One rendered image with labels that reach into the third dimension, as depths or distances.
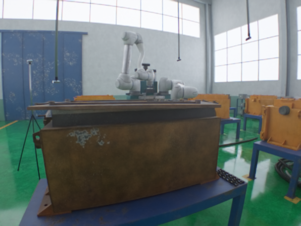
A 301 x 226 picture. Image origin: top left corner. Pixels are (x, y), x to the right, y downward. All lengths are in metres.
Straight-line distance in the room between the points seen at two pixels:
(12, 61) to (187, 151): 10.43
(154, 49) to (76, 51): 4.90
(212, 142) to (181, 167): 0.34
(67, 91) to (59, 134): 9.13
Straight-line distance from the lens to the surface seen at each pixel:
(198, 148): 1.41
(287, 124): 3.10
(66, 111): 1.13
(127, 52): 2.20
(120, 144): 1.12
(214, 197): 1.48
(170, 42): 12.24
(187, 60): 12.74
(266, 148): 2.98
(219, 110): 5.16
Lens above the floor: 1.45
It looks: 7 degrees down
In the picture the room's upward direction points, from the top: straight up
